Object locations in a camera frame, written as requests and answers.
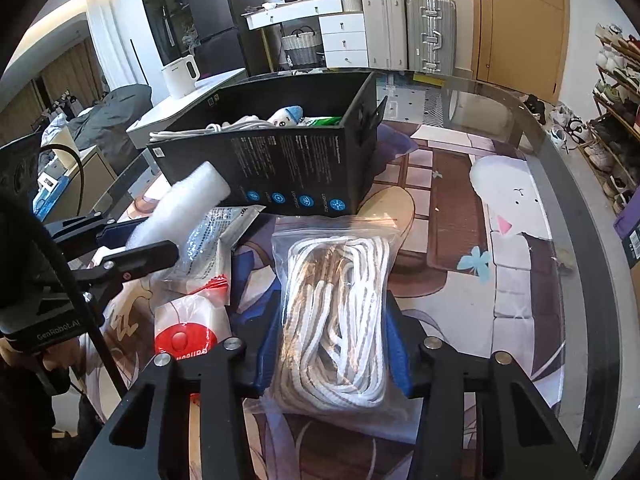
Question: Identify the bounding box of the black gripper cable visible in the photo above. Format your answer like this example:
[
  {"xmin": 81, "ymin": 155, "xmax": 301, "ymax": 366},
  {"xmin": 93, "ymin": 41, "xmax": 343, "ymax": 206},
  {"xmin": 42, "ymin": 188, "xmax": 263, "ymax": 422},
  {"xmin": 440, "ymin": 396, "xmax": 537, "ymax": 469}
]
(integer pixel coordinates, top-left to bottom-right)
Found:
[{"xmin": 37, "ymin": 144, "xmax": 126, "ymax": 396}]

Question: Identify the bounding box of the grey woven basket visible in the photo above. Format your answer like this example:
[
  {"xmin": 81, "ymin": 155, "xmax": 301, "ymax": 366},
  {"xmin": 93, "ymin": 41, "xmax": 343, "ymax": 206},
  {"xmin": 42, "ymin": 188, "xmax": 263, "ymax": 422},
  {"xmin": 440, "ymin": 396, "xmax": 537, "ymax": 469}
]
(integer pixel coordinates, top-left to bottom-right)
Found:
[{"xmin": 280, "ymin": 29, "xmax": 321, "ymax": 66}]

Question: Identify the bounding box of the white electric kettle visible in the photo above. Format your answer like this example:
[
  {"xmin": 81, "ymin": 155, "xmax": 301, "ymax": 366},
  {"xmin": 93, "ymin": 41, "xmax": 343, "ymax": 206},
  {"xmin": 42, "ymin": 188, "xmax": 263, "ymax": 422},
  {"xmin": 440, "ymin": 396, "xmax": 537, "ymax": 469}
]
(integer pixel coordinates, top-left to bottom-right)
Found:
[{"xmin": 161, "ymin": 56, "xmax": 201, "ymax": 100}]

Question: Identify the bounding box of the purple box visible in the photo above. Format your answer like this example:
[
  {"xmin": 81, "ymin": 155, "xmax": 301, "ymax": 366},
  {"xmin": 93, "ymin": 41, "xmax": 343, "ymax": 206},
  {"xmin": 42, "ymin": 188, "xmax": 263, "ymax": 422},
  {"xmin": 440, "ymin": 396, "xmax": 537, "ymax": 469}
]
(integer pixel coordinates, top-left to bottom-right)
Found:
[{"xmin": 614, "ymin": 195, "xmax": 640, "ymax": 261}]

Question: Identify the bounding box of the clear printed packet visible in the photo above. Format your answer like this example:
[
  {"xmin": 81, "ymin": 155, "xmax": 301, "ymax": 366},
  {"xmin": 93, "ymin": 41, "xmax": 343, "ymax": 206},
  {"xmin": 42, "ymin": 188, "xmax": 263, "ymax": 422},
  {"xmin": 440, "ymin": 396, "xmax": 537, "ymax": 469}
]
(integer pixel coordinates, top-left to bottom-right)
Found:
[{"xmin": 165, "ymin": 204, "xmax": 268, "ymax": 293}]

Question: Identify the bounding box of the beige low cabinet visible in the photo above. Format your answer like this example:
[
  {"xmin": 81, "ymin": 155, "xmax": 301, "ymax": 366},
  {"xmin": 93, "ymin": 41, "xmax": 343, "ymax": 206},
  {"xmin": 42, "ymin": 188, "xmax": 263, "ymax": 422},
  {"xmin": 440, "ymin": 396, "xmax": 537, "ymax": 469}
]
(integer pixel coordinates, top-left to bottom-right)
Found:
[{"xmin": 32, "ymin": 147, "xmax": 121, "ymax": 221}]

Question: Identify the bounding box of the wooden shoe rack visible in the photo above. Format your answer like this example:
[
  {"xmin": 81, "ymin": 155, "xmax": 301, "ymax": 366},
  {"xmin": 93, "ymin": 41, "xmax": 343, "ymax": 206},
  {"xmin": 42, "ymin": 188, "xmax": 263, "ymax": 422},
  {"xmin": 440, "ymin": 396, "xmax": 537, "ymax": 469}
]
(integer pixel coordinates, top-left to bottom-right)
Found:
[{"xmin": 590, "ymin": 35, "xmax": 640, "ymax": 216}]

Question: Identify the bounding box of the white side table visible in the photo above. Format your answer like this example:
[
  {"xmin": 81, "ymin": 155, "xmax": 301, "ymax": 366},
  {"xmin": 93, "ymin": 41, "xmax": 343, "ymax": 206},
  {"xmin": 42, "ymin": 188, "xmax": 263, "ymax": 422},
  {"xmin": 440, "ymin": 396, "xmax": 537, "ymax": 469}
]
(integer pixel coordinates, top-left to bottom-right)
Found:
[{"xmin": 126, "ymin": 67, "xmax": 248, "ymax": 148}]

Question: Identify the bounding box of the white vanity desk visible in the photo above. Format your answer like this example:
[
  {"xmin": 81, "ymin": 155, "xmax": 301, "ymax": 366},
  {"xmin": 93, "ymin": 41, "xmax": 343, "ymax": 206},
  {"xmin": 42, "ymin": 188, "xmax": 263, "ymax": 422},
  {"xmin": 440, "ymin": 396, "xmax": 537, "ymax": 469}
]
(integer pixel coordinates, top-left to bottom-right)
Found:
[{"xmin": 242, "ymin": 0, "xmax": 368, "ymax": 73}]

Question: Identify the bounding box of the black cardboard box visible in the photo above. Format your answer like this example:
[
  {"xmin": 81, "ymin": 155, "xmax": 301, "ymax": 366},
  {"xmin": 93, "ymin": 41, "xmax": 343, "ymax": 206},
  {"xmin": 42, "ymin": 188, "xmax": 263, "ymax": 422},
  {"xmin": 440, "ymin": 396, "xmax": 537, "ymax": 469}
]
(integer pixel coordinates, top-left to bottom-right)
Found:
[{"xmin": 146, "ymin": 71, "xmax": 388, "ymax": 218}]

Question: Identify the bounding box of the silver suitcase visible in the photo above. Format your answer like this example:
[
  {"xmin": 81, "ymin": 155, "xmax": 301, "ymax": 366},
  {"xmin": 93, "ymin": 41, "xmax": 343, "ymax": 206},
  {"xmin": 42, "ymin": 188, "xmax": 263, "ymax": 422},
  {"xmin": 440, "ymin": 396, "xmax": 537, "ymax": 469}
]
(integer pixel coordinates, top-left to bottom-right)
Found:
[{"xmin": 405, "ymin": 0, "xmax": 457, "ymax": 76}]

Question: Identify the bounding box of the white and blue plush toy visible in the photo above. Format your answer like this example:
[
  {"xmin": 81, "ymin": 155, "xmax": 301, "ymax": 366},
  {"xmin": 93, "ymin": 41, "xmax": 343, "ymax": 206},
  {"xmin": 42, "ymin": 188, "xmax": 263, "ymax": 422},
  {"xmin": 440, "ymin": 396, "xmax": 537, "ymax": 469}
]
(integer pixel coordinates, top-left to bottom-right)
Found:
[{"xmin": 266, "ymin": 105, "xmax": 305, "ymax": 127}]

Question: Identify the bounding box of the beige cylinder container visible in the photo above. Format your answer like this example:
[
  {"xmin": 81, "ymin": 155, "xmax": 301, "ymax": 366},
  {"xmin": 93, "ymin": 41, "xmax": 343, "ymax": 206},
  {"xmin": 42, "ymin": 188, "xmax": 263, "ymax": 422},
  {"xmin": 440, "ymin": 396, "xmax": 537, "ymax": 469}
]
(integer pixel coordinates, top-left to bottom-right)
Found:
[{"xmin": 47, "ymin": 125, "xmax": 81, "ymax": 161}]

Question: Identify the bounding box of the person's left hand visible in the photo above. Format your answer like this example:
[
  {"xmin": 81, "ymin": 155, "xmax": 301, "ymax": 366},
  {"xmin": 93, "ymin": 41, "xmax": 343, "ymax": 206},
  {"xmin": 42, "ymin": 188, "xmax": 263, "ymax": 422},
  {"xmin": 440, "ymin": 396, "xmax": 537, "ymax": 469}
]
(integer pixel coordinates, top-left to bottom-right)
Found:
[{"xmin": 0, "ymin": 337, "xmax": 83, "ymax": 391}]

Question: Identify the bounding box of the white curtain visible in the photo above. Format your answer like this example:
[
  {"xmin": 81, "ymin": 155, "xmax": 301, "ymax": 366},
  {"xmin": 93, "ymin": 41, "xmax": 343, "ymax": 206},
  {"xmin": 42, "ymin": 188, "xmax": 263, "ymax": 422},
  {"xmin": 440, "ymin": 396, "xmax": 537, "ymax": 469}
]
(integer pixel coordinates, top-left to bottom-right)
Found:
[{"xmin": 85, "ymin": 0, "xmax": 151, "ymax": 96}]

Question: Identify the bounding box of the wooden door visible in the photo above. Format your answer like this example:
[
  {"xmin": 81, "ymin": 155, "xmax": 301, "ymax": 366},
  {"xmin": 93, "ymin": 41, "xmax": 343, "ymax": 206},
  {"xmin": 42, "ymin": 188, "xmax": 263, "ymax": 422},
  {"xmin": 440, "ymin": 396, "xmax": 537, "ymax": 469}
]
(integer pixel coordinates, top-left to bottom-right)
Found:
[{"xmin": 475, "ymin": 0, "xmax": 571, "ymax": 106}]

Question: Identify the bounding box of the dark grey refrigerator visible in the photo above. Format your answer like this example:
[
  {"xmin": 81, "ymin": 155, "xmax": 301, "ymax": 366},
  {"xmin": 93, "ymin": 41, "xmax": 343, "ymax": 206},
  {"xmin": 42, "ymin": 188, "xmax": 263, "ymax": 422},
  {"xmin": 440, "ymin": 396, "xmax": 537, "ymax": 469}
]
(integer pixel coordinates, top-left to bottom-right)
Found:
[{"xmin": 182, "ymin": 0, "xmax": 251, "ymax": 78}]

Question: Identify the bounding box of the white foam wrap roll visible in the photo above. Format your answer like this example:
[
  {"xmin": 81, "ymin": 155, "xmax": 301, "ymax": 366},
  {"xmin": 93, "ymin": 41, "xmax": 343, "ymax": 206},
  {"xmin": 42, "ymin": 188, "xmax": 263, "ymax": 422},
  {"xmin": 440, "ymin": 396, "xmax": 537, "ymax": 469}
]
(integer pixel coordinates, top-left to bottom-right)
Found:
[{"xmin": 125, "ymin": 160, "xmax": 232, "ymax": 251}]

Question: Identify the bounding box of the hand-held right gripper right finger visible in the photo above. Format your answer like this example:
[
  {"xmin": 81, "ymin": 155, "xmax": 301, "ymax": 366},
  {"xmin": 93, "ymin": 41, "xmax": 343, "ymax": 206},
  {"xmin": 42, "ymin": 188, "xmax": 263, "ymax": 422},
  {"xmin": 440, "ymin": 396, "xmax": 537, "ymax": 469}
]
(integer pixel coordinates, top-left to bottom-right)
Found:
[{"xmin": 385, "ymin": 297, "xmax": 591, "ymax": 480}]

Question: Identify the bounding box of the printed cartoon desk mat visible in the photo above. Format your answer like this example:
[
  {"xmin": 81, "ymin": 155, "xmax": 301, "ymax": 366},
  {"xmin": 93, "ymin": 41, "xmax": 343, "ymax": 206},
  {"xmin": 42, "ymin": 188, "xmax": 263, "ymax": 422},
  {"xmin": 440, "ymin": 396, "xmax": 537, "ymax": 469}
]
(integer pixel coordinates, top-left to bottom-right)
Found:
[{"xmin": 80, "ymin": 125, "xmax": 566, "ymax": 480}]

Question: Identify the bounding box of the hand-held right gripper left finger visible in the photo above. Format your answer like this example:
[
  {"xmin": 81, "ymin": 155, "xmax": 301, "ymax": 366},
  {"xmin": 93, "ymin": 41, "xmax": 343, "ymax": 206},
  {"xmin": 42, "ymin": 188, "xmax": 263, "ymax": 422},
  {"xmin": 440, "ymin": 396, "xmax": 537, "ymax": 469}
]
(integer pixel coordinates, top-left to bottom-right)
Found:
[{"xmin": 85, "ymin": 305, "xmax": 283, "ymax": 480}]

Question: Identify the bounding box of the clothes rack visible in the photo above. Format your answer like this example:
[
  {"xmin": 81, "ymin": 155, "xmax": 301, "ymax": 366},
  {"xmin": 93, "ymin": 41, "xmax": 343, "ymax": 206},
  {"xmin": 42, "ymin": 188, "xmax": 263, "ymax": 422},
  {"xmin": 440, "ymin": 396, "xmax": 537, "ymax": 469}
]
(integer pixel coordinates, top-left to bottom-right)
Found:
[{"xmin": 30, "ymin": 89, "xmax": 86, "ymax": 126}]

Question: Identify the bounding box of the shoe rack with shoes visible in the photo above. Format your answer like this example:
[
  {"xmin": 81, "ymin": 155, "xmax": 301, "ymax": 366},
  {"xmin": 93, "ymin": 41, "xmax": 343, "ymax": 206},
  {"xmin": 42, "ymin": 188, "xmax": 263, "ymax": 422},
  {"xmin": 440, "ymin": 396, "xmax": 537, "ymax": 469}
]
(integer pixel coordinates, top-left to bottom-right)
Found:
[{"xmin": 587, "ymin": 22, "xmax": 640, "ymax": 216}]

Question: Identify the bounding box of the black glass cabinet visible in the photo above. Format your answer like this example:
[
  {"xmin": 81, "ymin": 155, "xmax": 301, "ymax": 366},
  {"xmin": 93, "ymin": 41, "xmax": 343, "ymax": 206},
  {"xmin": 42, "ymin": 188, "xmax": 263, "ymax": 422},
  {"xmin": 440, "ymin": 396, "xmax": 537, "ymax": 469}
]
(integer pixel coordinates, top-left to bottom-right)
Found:
[{"xmin": 135, "ymin": 0, "xmax": 201, "ymax": 81}]

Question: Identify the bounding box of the white suitcase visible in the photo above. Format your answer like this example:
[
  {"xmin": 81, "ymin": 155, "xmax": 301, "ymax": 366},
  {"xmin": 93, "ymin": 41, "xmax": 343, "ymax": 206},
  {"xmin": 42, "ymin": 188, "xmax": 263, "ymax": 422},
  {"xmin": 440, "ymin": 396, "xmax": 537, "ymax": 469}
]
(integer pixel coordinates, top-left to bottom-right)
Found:
[{"xmin": 361, "ymin": 0, "xmax": 408, "ymax": 70}]

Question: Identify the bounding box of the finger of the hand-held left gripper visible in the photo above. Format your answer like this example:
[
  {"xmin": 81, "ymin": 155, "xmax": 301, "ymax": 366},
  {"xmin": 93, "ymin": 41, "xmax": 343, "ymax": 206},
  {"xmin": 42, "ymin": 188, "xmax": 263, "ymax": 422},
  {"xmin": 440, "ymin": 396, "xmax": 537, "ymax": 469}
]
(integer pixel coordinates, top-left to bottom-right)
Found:
[
  {"xmin": 42, "ymin": 212, "xmax": 151, "ymax": 252},
  {"xmin": 70, "ymin": 240, "xmax": 180, "ymax": 306}
]

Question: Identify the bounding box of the zip bag of white rope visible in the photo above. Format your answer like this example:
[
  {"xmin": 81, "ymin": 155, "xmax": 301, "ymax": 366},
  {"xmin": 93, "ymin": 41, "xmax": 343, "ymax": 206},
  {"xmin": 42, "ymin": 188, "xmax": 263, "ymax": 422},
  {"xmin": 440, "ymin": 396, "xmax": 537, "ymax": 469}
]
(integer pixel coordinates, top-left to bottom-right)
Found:
[{"xmin": 270, "ymin": 217, "xmax": 426, "ymax": 433}]

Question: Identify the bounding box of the white sneakers pair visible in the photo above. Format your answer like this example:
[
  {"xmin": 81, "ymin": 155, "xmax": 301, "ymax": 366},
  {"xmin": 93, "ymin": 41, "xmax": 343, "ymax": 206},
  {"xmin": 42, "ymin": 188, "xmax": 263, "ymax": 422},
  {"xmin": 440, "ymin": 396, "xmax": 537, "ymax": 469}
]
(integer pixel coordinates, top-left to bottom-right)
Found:
[{"xmin": 547, "ymin": 102, "xmax": 593, "ymax": 151}]

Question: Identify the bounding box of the red and white packet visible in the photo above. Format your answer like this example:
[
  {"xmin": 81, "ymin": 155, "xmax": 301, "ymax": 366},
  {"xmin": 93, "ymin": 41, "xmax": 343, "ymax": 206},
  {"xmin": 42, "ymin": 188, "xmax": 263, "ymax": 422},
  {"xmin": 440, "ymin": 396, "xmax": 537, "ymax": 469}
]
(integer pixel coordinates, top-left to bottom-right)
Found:
[{"xmin": 154, "ymin": 274, "xmax": 233, "ymax": 361}]

